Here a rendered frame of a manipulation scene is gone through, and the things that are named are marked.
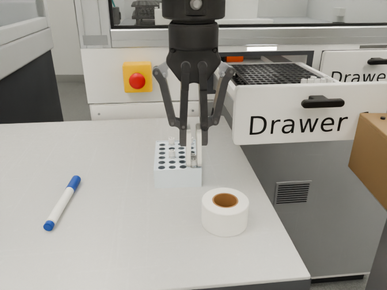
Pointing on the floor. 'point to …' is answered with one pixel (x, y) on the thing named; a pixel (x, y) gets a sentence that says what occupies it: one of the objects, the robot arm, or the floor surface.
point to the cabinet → (300, 194)
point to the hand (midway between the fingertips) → (193, 144)
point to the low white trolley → (131, 213)
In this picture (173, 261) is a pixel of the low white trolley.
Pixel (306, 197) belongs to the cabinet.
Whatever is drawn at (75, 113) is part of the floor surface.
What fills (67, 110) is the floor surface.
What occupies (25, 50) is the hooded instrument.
